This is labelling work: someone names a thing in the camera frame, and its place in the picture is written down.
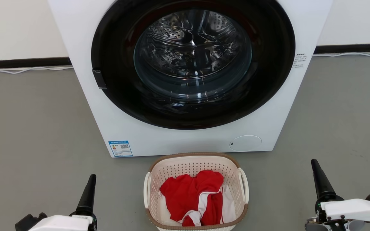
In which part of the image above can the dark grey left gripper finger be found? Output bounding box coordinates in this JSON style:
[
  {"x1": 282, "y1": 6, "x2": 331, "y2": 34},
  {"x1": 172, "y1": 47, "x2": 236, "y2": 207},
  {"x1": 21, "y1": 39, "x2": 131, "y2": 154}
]
[{"x1": 75, "y1": 174, "x2": 97, "y2": 216}]

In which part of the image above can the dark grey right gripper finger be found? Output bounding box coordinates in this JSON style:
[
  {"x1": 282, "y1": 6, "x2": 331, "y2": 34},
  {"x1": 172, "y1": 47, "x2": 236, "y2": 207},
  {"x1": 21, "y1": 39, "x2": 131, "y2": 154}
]
[{"x1": 311, "y1": 159, "x2": 337, "y2": 200}]

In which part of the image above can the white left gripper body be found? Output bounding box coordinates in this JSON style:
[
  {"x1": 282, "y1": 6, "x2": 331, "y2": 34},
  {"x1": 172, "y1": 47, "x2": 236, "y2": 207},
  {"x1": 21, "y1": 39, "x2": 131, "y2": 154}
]
[{"x1": 28, "y1": 214, "x2": 97, "y2": 231}]

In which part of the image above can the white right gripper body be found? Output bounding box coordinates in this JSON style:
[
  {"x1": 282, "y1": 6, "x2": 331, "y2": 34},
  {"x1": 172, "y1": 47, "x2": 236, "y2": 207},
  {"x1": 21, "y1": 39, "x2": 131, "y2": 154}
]
[{"x1": 315, "y1": 192, "x2": 370, "y2": 231}]

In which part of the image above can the cream perforated laundry basket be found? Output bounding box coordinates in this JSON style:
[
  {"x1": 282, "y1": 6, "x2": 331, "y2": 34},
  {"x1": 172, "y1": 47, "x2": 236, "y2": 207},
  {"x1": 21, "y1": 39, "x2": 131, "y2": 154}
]
[{"x1": 144, "y1": 152, "x2": 250, "y2": 231}]

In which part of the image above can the blue energy label sticker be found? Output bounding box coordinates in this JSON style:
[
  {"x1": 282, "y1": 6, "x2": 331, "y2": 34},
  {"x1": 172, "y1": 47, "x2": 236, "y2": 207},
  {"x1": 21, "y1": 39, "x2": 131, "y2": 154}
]
[{"x1": 108, "y1": 140, "x2": 133, "y2": 158}]

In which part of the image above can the round white filter cover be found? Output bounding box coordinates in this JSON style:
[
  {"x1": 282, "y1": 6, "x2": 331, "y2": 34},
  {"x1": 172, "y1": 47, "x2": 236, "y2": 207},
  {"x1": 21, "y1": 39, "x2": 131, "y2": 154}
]
[{"x1": 229, "y1": 135, "x2": 262, "y2": 152}]

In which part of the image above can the white garment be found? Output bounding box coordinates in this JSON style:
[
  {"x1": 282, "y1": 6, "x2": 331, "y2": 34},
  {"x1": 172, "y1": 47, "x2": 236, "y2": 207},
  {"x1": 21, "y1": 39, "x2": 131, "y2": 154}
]
[{"x1": 157, "y1": 185, "x2": 236, "y2": 226}]

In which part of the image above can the red garment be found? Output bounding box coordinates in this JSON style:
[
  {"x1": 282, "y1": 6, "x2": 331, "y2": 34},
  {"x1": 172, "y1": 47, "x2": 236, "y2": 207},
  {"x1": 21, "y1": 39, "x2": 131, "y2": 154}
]
[{"x1": 160, "y1": 170, "x2": 225, "y2": 227}]

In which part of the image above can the black round washer door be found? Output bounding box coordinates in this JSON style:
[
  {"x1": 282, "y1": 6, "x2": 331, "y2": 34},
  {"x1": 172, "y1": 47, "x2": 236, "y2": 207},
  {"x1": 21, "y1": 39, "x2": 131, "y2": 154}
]
[{"x1": 91, "y1": 0, "x2": 296, "y2": 130}]

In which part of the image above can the white front-load washing machine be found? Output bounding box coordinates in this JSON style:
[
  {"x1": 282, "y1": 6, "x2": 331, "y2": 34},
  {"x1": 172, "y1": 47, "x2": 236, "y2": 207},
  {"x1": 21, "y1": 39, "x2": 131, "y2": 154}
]
[{"x1": 48, "y1": 0, "x2": 334, "y2": 158}]

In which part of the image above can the white text sticker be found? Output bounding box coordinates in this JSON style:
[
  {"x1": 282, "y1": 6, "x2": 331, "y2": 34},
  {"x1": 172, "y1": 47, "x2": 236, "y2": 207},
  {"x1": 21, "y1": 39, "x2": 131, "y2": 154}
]
[{"x1": 292, "y1": 53, "x2": 307, "y2": 69}]

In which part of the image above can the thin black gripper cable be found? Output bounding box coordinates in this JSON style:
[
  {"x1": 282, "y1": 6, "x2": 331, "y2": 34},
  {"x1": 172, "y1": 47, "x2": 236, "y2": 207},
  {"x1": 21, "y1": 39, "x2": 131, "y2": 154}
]
[{"x1": 344, "y1": 219, "x2": 370, "y2": 229}]

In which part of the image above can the black washer door handle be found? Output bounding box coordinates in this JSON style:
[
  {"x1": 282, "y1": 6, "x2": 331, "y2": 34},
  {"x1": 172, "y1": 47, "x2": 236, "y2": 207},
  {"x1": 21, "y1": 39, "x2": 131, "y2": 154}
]
[{"x1": 92, "y1": 69, "x2": 107, "y2": 90}]

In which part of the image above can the white floor cable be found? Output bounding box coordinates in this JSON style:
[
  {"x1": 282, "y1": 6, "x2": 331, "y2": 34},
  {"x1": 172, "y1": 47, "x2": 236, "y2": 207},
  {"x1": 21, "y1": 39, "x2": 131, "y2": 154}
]
[
  {"x1": 0, "y1": 66, "x2": 74, "y2": 74},
  {"x1": 312, "y1": 51, "x2": 370, "y2": 58}
]

